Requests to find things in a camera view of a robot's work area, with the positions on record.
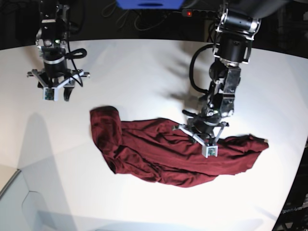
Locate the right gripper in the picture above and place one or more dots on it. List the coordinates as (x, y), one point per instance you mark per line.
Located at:
(66, 82)

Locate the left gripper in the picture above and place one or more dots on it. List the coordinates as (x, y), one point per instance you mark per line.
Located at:
(205, 127)

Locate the maroon t-shirt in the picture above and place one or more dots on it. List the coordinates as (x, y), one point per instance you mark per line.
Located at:
(152, 150)

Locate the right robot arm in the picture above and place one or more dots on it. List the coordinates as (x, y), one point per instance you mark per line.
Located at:
(59, 71)

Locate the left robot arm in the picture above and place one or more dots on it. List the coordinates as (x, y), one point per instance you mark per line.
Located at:
(232, 46)

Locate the blue box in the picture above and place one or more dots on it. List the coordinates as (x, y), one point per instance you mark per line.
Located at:
(149, 4)

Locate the black power strip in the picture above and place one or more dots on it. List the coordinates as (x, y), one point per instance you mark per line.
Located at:
(199, 14)

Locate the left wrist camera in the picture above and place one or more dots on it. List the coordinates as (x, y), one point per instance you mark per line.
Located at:
(208, 151)

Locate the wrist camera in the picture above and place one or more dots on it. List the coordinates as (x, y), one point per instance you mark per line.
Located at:
(208, 151)
(50, 94)

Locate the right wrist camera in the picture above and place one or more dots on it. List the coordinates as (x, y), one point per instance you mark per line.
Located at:
(50, 94)

